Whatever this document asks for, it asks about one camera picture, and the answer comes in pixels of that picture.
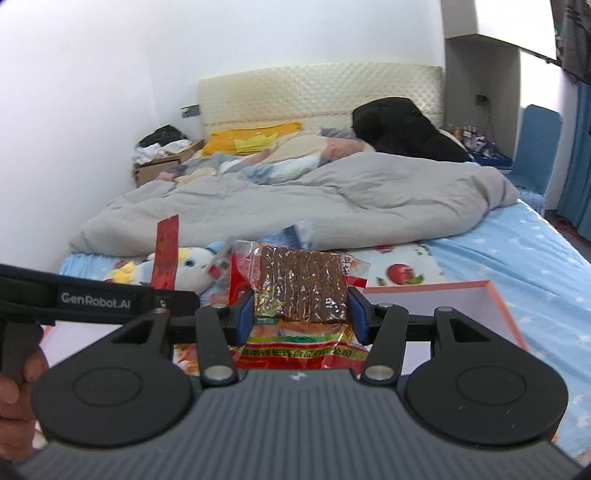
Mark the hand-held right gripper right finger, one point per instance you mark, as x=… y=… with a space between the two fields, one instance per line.
x=356 y=318

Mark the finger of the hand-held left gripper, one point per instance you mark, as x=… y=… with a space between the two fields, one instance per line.
x=180 y=302

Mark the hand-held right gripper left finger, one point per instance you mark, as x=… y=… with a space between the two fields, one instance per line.
x=245 y=318

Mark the red foil snack packet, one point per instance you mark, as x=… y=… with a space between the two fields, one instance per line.
x=167 y=249

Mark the orange snack packet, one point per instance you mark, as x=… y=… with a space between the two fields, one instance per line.
x=185 y=360

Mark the brown bars snack packet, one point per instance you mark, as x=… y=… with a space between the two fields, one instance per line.
x=300 y=286

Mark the deep pink box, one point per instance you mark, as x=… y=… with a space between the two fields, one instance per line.
x=461 y=295

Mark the person's left hand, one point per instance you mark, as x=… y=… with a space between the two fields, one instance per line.
x=14 y=415

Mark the white blue plush toy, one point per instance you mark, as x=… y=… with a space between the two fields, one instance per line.
x=194 y=267

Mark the blue tissue pack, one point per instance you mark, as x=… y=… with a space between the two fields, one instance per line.
x=293 y=237

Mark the grey duvet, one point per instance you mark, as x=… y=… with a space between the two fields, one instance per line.
x=300 y=207

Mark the cardboard box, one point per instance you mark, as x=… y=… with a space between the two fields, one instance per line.
x=152 y=173

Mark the pile of clothes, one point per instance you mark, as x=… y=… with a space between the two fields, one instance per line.
x=159 y=141

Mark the yellow pillow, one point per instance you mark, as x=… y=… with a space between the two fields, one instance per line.
x=231 y=141

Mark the pastel patterned quilt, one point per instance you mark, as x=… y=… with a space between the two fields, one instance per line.
x=304 y=152

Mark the blue star bed sheet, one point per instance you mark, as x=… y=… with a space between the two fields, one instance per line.
x=531 y=258

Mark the black jacket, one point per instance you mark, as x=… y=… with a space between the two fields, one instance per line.
x=406 y=129

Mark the blue nightstand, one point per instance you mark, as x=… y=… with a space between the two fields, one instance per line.
x=494 y=161

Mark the row of small bottles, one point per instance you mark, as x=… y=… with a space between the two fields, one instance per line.
x=468 y=136

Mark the red slipper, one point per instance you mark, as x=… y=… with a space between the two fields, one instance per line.
x=567 y=227

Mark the cream quilted headboard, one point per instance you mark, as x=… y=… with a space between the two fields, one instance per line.
x=300 y=92

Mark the blue chair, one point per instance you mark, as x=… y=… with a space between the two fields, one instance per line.
x=535 y=147

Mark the blue curtain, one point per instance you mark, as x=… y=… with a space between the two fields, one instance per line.
x=577 y=161

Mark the dark hanging clothes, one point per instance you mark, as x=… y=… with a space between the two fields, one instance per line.
x=575 y=37

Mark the grey wall switch panel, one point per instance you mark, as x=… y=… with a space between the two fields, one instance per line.
x=190 y=110

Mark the black wall socket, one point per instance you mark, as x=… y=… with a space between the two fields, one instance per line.
x=482 y=98

